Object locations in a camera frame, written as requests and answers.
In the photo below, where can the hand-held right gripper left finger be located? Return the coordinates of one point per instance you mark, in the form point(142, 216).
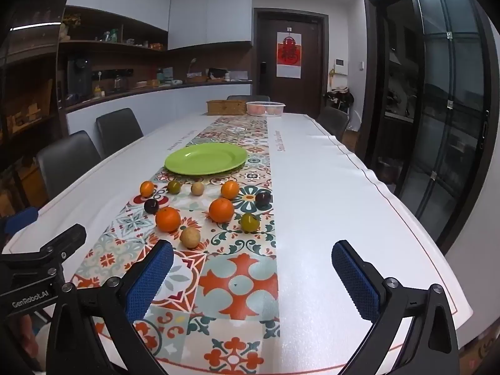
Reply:
point(150, 281)

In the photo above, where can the teal box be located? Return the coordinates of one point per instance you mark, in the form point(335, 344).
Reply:
point(167, 74)

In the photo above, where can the black counter item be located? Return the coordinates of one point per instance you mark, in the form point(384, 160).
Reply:
point(216, 73)

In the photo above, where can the tan round fruit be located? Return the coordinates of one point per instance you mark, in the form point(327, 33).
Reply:
point(197, 188)
point(190, 237)

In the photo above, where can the patterned table runner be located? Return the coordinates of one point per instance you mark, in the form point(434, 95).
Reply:
point(238, 281)

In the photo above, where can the desk lamp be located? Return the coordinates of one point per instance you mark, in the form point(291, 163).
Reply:
point(191, 64)

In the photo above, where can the glass sliding door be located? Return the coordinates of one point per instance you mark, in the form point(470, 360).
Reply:
point(449, 105)

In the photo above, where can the green persimmon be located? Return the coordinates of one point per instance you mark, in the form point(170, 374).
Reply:
point(174, 186)
point(250, 222)

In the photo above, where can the black coffee machine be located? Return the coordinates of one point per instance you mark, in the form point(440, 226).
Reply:
point(78, 72)

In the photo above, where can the wicker box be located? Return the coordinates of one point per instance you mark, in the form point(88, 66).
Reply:
point(225, 107)

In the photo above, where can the white upper cabinet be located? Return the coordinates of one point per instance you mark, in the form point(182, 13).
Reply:
point(211, 15)

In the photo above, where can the dark purple plum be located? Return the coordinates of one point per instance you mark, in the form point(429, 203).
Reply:
point(263, 199)
point(151, 206)

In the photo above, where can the wall intercom panel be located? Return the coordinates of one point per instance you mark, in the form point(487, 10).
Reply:
point(340, 66)

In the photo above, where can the green plate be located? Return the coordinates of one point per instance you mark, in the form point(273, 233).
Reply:
point(203, 160)

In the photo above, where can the metal pot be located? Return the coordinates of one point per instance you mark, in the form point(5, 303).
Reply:
point(388, 170)

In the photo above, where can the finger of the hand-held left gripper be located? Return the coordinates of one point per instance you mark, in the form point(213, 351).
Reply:
point(58, 244)
point(21, 220)

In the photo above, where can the grey chair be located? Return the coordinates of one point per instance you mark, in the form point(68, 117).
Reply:
point(68, 164)
point(117, 129)
point(332, 121)
point(248, 97)

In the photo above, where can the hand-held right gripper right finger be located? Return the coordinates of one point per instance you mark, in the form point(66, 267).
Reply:
point(355, 281)

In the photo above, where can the red and white door poster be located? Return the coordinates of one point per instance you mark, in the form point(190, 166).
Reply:
point(289, 54)

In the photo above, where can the dark bags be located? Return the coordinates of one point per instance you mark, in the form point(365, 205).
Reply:
point(340, 99)

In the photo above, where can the small orange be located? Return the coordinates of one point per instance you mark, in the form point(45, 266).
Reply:
point(147, 188)

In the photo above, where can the woven counter basket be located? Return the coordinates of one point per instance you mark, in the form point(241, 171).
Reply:
point(195, 79)

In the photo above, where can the white plastic basket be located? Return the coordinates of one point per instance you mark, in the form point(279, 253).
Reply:
point(265, 108)

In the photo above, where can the dark wooden door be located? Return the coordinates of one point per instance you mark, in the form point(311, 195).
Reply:
point(291, 90)

